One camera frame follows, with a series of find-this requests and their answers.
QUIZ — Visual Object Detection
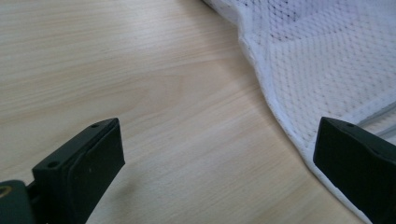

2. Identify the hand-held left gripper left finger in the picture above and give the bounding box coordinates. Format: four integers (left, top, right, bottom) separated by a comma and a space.
31, 118, 126, 224

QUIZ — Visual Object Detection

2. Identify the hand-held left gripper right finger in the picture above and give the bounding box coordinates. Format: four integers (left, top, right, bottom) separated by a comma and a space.
313, 117, 396, 224

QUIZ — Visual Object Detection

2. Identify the white mesh laundry bag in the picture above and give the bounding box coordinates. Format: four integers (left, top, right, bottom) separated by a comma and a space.
202, 0, 396, 224

